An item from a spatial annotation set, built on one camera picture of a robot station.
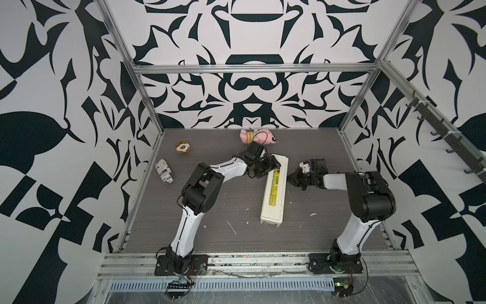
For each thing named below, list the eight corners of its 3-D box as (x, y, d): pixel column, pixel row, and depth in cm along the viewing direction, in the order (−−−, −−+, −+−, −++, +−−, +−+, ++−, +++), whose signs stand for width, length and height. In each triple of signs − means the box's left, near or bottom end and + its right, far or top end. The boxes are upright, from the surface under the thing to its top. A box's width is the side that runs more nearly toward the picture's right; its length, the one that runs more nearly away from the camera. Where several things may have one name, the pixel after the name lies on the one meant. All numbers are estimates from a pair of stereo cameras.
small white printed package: (165, 187, 96) (164, 184, 94) (154, 165, 104) (152, 163, 102) (178, 180, 98) (176, 177, 96) (165, 159, 106) (164, 157, 105)
